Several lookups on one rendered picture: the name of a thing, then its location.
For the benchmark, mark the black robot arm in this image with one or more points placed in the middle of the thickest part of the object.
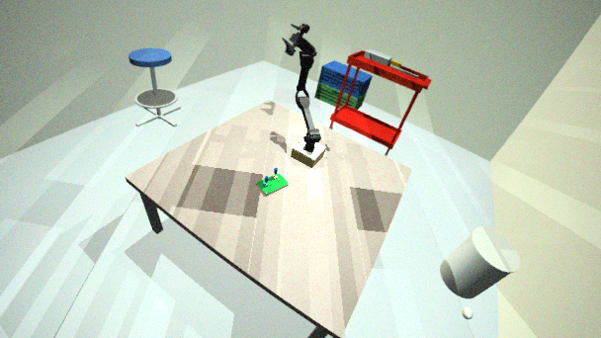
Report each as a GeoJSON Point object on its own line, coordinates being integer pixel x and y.
{"type": "Point", "coordinates": [306, 63]}

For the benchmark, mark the green circuit board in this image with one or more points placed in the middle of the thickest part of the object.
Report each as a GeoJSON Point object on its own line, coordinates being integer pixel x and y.
{"type": "Point", "coordinates": [272, 183]}

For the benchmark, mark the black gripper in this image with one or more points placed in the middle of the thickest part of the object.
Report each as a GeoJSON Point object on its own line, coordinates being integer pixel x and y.
{"type": "Point", "coordinates": [301, 42]}

